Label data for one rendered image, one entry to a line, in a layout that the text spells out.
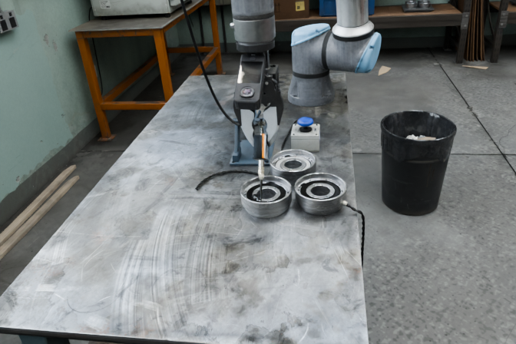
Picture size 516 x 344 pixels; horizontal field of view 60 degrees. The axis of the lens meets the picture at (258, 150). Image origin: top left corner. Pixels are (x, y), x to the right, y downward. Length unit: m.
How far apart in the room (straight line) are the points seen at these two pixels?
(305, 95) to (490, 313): 1.06
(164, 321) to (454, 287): 1.42
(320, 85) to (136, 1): 1.97
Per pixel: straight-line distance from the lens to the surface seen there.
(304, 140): 1.11
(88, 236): 0.95
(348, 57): 1.31
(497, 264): 2.13
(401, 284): 1.93
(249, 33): 0.80
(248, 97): 0.76
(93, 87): 3.20
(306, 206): 0.89
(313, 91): 1.38
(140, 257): 0.86
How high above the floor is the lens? 1.33
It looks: 28 degrees down
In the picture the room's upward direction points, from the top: 4 degrees counter-clockwise
